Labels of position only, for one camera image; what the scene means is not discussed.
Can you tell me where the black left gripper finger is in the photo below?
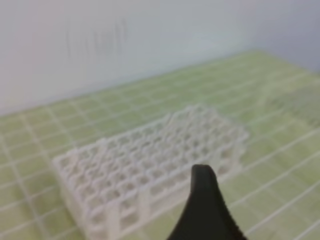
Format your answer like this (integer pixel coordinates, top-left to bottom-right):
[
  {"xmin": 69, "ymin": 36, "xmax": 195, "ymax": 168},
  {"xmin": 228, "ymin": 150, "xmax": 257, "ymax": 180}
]
[{"xmin": 168, "ymin": 164, "xmax": 247, "ymax": 240}]

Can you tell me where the green grid tablecloth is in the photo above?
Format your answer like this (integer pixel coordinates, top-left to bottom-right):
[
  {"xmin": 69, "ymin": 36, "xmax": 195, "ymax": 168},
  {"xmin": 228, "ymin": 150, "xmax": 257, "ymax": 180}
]
[{"xmin": 0, "ymin": 52, "xmax": 320, "ymax": 240}]

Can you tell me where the white plastic test tube rack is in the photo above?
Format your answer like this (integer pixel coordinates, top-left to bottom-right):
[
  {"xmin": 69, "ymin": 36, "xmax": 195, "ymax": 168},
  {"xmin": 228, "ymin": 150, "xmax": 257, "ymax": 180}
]
[{"xmin": 51, "ymin": 105, "xmax": 249, "ymax": 240}]

